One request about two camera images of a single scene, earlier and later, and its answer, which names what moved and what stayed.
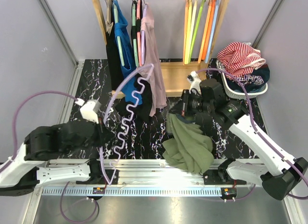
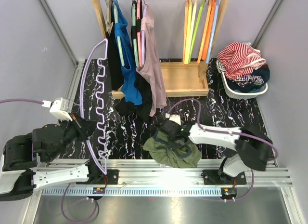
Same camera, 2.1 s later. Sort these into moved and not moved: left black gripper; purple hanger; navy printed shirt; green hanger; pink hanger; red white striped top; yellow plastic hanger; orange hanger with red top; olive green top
Moved: purple hanger; left black gripper; olive green top
Not moved: orange hanger with red top; yellow plastic hanger; red white striped top; green hanger; navy printed shirt; pink hanger
